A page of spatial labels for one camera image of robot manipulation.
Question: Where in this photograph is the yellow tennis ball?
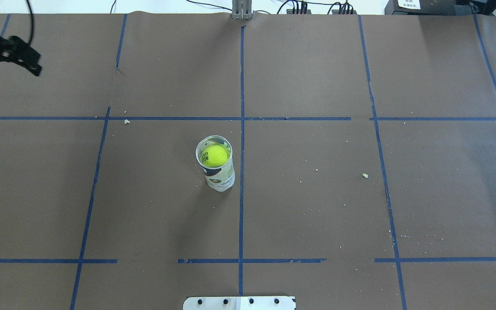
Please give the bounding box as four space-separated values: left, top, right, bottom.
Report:
201 144 230 167

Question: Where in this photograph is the clear tennis ball can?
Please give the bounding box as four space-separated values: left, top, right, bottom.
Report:
195 135 236 192

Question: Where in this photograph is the aluminium frame post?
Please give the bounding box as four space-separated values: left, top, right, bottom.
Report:
232 0 253 20

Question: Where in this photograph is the white pedestal column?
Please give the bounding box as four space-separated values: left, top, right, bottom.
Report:
183 296 297 310

